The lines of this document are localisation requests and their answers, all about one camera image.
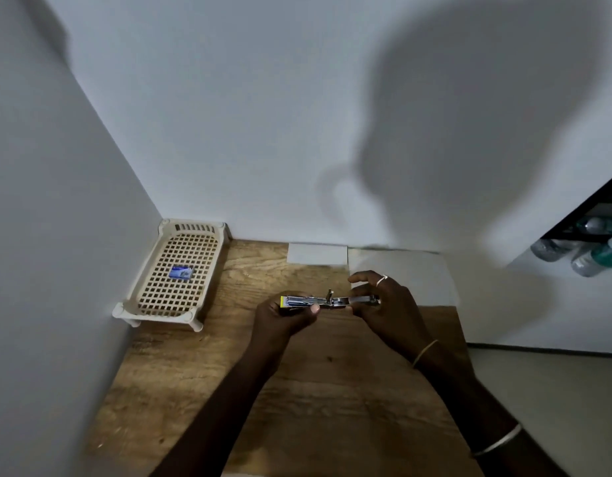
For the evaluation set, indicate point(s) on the black shelf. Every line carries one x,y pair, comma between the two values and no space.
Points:
591,203

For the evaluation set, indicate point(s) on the small blue staples box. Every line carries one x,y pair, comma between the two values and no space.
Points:
180,272

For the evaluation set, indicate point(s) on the person's left forearm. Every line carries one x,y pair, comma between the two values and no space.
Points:
221,412

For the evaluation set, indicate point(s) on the large white paper sheet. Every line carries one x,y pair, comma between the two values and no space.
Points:
410,280

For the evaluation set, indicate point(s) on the small white paper sheet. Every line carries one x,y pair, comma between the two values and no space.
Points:
317,254

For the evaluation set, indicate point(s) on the silver bangle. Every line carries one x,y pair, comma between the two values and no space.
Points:
497,441

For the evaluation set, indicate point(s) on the person's left thumb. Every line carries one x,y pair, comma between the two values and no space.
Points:
306,311

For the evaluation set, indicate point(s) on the person's left hand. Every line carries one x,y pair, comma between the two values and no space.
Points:
276,324

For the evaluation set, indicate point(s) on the cream plastic lattice tray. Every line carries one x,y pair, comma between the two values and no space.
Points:
172,273

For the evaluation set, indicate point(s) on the person's right forearm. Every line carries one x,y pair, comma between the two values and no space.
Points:
477,407

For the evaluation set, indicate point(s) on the person's right hand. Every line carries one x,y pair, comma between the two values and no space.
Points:
393,315

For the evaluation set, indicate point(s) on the silver and yellow stapler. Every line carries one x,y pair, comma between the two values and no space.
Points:
330,301

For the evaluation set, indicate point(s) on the person's right thumb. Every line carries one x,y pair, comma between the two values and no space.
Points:
361,308

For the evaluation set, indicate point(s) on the thin gold bangle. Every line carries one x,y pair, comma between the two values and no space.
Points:
425,353

